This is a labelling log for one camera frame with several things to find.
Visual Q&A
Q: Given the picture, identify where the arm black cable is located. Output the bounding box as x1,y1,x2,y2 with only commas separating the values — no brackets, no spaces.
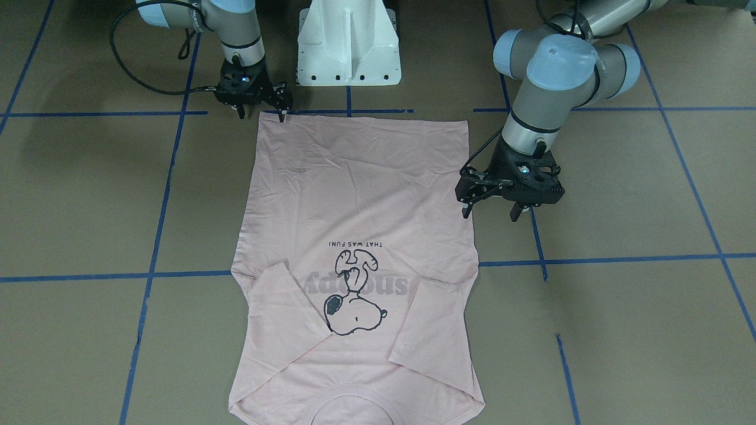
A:
458,0,591,178
109,0,222,96

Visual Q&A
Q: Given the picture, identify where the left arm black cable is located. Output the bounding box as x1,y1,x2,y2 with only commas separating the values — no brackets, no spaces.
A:
458,0,591,178

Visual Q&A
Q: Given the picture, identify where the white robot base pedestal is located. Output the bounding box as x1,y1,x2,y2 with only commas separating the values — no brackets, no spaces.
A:
295,1,402,87

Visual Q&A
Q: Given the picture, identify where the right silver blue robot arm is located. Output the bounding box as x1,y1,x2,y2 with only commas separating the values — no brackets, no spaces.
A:
135,1,294,123

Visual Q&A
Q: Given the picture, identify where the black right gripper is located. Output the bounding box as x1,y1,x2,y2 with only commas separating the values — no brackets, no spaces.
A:
214,57,294,123

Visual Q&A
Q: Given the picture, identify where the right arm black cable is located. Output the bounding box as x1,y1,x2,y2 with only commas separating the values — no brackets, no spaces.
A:
109,0,222,96

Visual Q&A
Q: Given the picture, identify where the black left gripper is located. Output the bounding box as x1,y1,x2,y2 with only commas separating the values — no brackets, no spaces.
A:
455,137,565,221

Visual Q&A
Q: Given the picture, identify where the pink Snoopy t-shirt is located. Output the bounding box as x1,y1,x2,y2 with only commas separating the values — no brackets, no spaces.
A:
229,113,484,424

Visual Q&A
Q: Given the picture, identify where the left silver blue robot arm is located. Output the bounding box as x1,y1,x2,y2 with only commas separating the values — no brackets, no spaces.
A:
454,1,667,221

